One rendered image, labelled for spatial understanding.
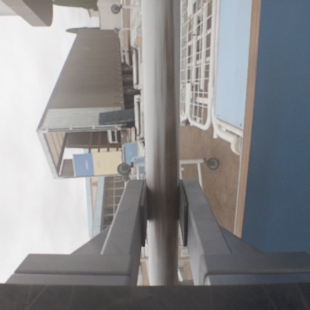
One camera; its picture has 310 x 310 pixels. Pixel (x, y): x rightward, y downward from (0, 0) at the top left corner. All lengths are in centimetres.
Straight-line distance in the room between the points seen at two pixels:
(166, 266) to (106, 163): 943
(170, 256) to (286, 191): 9
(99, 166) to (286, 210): 952
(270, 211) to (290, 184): 2
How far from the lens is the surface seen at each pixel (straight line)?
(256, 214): 17
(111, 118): 823
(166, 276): 18
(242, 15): 79
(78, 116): 886
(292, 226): 20
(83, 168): 975
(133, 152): 629
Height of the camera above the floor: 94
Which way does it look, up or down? 8 degrees down
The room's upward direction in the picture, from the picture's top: 93 degrees counter-clockwise
